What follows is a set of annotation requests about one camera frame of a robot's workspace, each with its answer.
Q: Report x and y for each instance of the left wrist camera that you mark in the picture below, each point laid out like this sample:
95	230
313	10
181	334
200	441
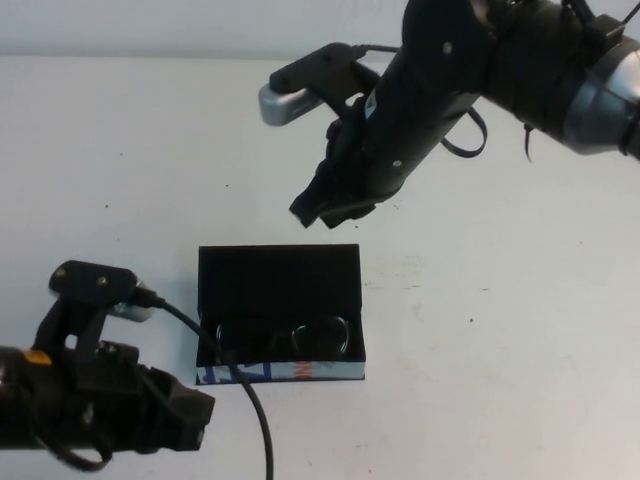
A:
132	310

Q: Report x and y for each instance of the camera black mount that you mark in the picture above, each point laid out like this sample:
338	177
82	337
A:
320	60
90	282

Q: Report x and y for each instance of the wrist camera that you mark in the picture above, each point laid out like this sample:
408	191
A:
287	107
132	310

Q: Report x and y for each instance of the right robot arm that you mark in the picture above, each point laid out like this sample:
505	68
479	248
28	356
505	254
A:
525	60

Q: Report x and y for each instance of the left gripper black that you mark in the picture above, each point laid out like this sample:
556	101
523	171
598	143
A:
130	410

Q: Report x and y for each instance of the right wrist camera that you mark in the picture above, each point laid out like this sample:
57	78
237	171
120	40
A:
287	107

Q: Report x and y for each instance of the right camera black mount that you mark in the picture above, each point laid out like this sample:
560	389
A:
320	60

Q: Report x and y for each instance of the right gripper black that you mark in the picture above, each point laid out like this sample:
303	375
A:
350	165

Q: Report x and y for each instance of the black zip tie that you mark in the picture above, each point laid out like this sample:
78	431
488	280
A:
527	142

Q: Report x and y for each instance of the dark framed glasses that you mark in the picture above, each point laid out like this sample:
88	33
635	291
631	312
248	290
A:
320	340

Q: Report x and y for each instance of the left camera black mount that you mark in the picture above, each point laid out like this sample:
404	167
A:
90	282

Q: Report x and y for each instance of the black glasses case printed side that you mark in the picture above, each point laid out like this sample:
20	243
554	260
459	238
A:
275	280

